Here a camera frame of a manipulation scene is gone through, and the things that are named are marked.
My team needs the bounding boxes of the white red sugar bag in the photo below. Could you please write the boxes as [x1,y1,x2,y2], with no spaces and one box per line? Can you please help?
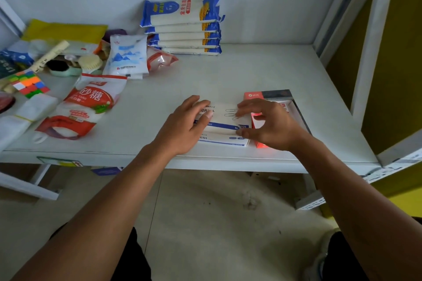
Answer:
[34,73,128,141]

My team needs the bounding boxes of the purple item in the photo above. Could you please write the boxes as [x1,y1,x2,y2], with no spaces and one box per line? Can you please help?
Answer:
[102,29,128,43]

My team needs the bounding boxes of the beige wrapped roll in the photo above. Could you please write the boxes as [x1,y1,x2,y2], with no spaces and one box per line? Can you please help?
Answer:
[30,40,71,73]

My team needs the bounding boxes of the person's white shoe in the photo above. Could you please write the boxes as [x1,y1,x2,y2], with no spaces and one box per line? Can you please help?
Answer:
[303,227,341,281]

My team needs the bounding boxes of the colourful puzzle cube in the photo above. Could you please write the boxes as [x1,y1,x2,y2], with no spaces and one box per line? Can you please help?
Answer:
[8,71,51,99]

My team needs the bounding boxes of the blue shelf label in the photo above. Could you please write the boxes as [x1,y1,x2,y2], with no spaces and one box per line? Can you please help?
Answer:
[90,166,123,177]

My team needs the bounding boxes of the white perforated shelf rail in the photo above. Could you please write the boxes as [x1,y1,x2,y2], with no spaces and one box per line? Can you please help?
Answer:
[295,148,422,211]

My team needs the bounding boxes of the dark red round item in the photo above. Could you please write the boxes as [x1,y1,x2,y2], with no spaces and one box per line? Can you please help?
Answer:
[0,92,16,114]

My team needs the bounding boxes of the yellow cloth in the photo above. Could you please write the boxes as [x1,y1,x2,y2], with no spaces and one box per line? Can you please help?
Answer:
[21,19,109,45]

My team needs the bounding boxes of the person's left hand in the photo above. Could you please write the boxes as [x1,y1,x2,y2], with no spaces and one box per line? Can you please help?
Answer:
[150,95,214,159]

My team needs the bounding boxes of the blue tissue packet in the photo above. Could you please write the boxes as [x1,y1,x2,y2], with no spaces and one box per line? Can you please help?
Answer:
[0,49,35,67]

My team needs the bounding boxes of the white bag with blue mountains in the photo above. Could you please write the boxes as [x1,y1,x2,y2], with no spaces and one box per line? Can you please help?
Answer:
[102,34,149,80]

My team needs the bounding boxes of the person's black trousers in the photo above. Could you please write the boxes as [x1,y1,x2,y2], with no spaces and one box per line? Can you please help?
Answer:
[49,217,422,281]

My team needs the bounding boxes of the person's left forearm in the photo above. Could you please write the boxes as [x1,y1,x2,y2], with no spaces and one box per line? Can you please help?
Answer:
[10,144,181,281]

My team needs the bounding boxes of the person's right forearm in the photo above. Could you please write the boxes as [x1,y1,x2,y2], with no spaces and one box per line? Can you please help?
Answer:
[288,134,422,281]

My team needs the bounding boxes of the dark green packet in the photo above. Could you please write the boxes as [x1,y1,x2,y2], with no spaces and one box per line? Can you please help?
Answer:
[0,59,21,79]

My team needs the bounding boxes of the red and black cardboard box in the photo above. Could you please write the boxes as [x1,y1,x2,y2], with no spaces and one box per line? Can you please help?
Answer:
[243,89,312,149]

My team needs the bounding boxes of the blue white noodle packet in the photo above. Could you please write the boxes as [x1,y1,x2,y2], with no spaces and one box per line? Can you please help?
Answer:
[148,31,222,42]
[140,0,222,28]
[161,46,222,56]
[150,39,222,49]
[145,22,222,34]

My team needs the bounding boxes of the clear red snack bag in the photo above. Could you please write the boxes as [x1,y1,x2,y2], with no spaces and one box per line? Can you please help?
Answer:
[147,47,179,73]

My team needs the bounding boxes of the white blue paper clip box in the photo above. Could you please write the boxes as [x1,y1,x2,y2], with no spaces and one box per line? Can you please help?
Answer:
[194,102,253,147]

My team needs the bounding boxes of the white shelf upright post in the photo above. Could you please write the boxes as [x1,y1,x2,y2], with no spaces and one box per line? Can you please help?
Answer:
[350,0,400,121]

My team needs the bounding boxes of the yellow green shelf label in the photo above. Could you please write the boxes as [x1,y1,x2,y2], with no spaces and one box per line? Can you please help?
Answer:
[36,156,84,168]

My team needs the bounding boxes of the person's right hand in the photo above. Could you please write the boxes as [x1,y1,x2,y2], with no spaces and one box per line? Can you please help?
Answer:
[235,98,311,152]

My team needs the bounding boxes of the green soap dish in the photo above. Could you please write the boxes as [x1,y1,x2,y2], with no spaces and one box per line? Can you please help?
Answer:
[46,58,82,78]

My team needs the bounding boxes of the white flat packet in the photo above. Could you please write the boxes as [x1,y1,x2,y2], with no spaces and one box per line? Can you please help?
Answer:
[7,40,100,57]

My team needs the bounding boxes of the white folded towel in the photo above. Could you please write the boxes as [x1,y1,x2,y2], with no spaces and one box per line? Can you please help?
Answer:
[0,94,60,152]

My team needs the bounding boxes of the beige round brush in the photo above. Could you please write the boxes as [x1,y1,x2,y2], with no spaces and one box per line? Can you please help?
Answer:
[78,54,104,73]

